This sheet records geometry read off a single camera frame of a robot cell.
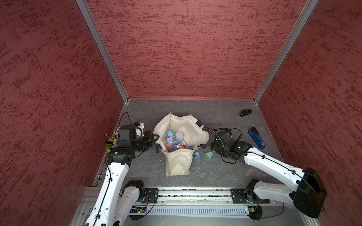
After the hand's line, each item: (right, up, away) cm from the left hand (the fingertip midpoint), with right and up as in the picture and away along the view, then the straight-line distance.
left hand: (159, 139), depth 73 cm
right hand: (+31, -8, +9) cm, 33 cm away
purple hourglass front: (+10, -1, +15) cm, 18 cm away
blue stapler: (+64, -3, +21) cm, 67 cm away
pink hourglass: (+4, -7, +11) cm, 14 cm away
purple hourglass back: (+5, -3, +12) cm, 13 cm away
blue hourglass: (+4, 0, +19) cm, 19 cm away
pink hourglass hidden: (+13, -7, +16) cm, 22 cm away
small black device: (+64, +14, +40) cm, 77 cm away
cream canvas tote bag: (+11, -14, +4) cm, 18 cm away
